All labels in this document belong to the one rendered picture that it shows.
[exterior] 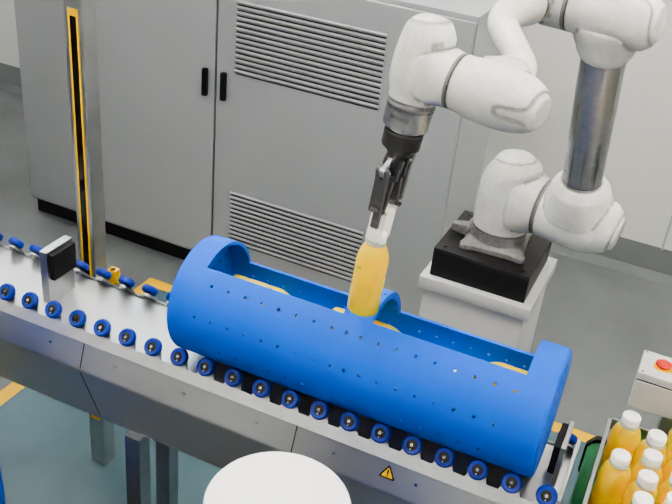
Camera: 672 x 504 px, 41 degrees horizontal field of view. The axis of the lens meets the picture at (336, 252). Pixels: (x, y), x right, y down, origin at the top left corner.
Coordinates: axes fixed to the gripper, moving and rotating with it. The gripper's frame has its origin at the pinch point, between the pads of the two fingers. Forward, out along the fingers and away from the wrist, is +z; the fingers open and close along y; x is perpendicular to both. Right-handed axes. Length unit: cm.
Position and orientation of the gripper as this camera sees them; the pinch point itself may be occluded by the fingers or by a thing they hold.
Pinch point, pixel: (380, 223)
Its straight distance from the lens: 177.5
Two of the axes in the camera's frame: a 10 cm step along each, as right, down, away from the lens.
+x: 8.6, 3.9, -3.4
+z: -2.0, 8.6, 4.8
